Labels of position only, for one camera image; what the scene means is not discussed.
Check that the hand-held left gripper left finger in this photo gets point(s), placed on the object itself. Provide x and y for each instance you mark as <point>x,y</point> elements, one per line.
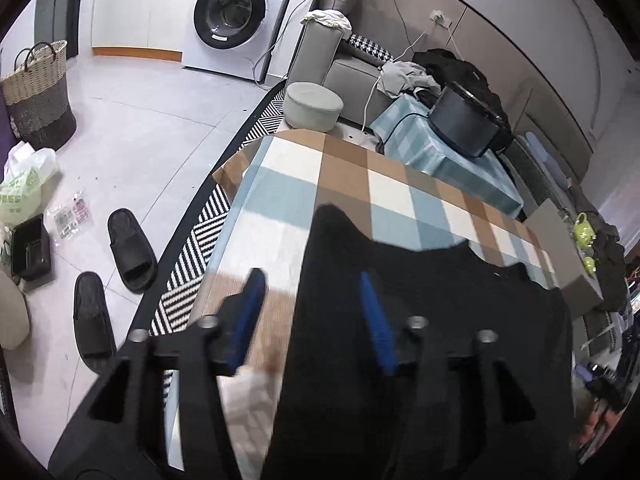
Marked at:
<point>247,320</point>

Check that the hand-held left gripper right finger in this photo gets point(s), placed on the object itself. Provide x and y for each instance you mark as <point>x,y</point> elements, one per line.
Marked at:
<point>377,325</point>

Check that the black knit sweater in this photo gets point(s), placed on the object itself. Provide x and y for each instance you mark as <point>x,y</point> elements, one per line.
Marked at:
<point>450,285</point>

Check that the grey clothes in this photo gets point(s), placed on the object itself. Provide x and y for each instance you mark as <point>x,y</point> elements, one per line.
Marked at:
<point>405,77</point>

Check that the black white striped rug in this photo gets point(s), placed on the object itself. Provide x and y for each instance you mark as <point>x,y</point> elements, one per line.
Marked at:
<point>200,240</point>

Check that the small green cup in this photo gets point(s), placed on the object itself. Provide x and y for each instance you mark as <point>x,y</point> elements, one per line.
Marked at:
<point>590,265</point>

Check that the dark cloth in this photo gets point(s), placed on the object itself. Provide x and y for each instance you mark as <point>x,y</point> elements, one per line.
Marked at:
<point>610,260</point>

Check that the black slipper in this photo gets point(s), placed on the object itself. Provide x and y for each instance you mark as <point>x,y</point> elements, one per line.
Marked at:
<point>130,250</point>
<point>92,320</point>

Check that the cardboard box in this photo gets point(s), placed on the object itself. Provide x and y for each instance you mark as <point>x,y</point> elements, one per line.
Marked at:
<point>555,250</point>

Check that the green teapot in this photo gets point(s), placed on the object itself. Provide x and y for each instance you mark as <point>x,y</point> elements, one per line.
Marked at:
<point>581,230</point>

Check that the brown blue checked tablecloth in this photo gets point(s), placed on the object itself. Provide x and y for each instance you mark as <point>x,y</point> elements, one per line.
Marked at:
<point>300,170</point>

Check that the light blue checked cloth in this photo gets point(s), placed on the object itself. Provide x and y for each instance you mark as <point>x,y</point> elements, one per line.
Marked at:
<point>440,170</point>

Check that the clear plastic packets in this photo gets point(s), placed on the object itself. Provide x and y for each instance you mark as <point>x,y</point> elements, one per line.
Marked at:
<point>70,215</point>

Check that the black rice cooker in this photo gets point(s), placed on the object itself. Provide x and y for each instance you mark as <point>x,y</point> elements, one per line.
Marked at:
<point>460,120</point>

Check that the round grey stool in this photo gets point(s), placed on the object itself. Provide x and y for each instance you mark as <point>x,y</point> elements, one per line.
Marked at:
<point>312,105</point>

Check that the black plastic tray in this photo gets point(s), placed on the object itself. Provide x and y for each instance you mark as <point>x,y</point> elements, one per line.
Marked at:
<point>32,247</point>

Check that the beige round cushion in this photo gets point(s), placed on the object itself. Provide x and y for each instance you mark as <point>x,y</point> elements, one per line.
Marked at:
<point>12,310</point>

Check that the grey sofa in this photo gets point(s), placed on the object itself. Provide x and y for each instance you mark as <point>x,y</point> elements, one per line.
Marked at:
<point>350,80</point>

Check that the green plastic bag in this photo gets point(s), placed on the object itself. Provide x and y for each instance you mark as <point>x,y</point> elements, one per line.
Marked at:
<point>25,185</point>

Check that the black jacket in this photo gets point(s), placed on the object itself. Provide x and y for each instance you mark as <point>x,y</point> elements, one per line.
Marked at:
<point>450,65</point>

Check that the houndstooth cushion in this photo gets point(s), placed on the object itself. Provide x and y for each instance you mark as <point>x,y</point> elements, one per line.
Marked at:
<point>367,47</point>

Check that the white washing machine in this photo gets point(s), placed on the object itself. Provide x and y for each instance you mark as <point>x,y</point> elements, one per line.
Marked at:
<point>270,35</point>

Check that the woven laundry basket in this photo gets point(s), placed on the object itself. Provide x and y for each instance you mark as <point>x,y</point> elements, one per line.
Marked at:
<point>40,100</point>

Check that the white cloth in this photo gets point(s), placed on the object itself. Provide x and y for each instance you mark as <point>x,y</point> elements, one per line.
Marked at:
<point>327,21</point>

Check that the white base cabinets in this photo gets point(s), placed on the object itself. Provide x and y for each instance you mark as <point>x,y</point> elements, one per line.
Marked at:
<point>140,10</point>

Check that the black framed glass door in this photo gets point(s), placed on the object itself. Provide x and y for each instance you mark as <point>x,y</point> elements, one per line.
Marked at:
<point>60,10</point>

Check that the white wall socket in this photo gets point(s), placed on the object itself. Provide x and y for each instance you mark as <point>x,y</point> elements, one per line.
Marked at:
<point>441,18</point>

